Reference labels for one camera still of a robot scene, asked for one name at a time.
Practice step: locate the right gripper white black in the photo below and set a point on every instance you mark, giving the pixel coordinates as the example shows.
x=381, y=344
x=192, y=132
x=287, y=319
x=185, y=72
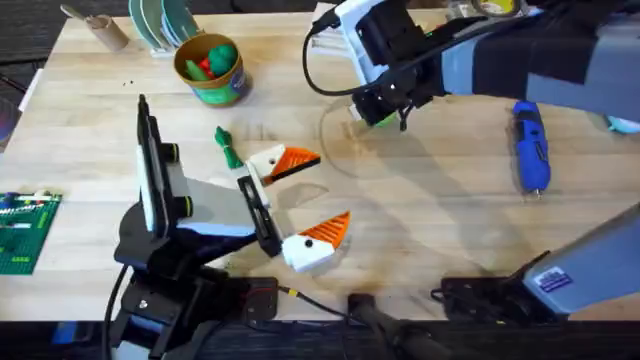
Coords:
x=395, y=45

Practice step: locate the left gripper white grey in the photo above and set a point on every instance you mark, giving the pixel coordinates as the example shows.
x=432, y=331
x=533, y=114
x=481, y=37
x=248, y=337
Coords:
x=215, y=205

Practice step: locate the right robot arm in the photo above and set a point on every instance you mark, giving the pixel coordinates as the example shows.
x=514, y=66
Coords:
x=575, y=60

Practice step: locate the orange ribbed wedge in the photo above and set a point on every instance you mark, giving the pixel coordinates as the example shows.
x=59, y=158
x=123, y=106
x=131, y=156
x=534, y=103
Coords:
x=330, y=230

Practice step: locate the tape roll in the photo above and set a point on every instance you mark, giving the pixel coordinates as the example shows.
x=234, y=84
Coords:
x=495, y=6

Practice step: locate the black left wrist plate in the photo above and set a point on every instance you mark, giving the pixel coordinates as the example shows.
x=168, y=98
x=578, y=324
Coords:
x=150, y=165

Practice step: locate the round tub with toys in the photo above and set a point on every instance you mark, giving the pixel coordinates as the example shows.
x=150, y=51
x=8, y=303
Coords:
x=215, y=75

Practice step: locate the black stand pole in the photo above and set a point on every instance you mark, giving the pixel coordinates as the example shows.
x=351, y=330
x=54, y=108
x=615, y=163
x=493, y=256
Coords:
x=385, y=325

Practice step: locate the white plate rack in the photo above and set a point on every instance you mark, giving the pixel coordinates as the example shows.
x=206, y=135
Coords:
x=162, y=51

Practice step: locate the teal plate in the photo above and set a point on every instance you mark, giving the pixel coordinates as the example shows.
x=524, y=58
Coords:
x=137, y=22
x=156, y=22
x=180, y=20

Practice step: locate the pale teal object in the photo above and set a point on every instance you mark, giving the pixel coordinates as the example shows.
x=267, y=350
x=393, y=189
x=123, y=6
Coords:
x=625, y=125

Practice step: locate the cardboard tube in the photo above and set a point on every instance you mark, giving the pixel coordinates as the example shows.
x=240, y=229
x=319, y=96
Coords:
x=110, y=32

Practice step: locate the green board with blocks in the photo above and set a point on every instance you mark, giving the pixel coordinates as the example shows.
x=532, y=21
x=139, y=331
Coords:
x=22, y=235

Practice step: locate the grey stick tool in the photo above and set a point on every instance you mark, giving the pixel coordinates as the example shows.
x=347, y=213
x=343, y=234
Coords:
x=72, y=11

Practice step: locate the black rail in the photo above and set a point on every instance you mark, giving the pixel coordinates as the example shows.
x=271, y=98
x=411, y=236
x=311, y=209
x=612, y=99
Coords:
x=300, y=342

